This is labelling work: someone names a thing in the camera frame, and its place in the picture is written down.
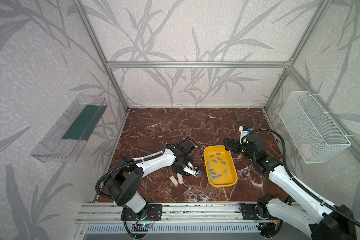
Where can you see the clear plastic wall bin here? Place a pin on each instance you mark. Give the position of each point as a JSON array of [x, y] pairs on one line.
[[67, 138]]

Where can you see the aluminium frame corner post right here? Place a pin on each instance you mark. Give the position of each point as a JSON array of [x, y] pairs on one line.
[[314, 22]]

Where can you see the white wire mesh basket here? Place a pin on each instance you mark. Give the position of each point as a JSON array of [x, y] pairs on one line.
[[315, 134]]

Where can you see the aluminium frame corner post left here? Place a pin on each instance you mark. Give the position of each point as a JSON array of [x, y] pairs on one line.
[[80, 9]]

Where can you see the aluminium frame back crossbar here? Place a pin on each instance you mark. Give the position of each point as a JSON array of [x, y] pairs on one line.
[[177, 64]]

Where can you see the beige mini stapler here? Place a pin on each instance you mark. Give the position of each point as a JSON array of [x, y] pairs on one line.
[[174, 181]]

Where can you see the green circuit board left base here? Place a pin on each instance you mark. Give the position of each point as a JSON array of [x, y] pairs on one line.
[[142, 227]]

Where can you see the circuit board right base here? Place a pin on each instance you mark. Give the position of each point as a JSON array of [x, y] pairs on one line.
[[269, 230]]

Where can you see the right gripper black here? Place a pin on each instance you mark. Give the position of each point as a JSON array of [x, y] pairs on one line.
[[236, 146]]

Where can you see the black metal stapler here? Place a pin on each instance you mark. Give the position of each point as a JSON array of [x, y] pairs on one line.
[[193, 171]]

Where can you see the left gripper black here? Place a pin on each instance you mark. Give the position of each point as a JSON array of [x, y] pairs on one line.
[[185, 166]]

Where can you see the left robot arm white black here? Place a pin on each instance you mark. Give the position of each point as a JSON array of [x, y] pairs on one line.
[[122, 182]]

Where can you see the yellow plastic tray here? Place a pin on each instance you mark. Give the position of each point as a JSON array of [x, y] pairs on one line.
[[226, 180]]

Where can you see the aluminium frame corner post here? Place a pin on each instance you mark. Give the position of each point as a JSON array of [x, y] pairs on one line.
[[80, 9], [314, 22]]

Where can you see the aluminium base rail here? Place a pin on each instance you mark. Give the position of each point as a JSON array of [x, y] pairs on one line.
[[172, 212]]

